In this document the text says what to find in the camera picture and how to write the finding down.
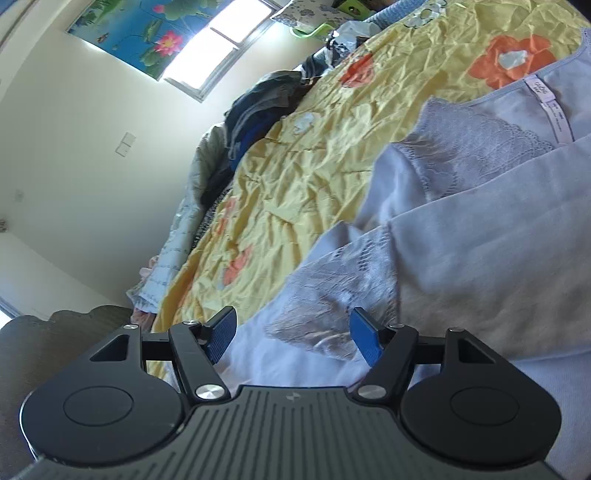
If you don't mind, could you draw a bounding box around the white wall switch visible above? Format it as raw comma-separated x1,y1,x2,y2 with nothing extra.
115,132,136,157

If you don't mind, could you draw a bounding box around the lotus print roller blind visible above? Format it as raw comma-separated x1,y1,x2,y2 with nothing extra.
68,0,229,80

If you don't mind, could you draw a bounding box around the blue knitted bed sheet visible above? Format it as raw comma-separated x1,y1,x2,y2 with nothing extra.
365,0,426,30

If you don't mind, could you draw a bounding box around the crumpled white plastic bag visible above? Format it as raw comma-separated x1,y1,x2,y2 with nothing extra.
325,21,381,68

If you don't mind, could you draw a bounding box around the grey patterned blanket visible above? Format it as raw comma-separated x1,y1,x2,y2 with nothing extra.
127,124,233,314

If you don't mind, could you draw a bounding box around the green plastic stool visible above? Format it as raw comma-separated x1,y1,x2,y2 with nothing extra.
290,1,374,38

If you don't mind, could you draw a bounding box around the folded dark clothes stack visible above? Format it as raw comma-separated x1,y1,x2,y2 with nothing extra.
224,70,308,170

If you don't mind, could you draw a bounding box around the lavender long-sleeve lace top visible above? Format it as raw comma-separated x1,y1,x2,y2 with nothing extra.
218,36,590,387

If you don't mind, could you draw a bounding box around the yellow floral carrot quilt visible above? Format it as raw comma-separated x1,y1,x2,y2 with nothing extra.
149,0,591,384

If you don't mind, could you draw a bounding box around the window with metal frame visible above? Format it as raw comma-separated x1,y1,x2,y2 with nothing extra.
162,0,280,102

